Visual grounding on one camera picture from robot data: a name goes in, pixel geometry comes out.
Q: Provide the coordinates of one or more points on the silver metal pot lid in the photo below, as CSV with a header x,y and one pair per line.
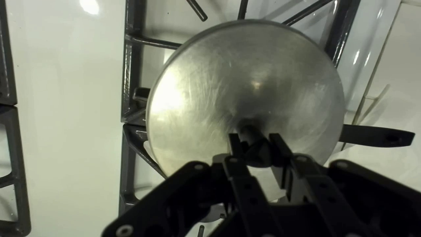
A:
x,y
245,79

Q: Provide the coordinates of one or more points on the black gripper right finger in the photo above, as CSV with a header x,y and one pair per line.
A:
x,y
323,198

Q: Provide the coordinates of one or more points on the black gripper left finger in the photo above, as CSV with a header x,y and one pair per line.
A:
x,y
252,198

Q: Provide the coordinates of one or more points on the white gas stove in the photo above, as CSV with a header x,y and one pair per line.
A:
x,y
66,132

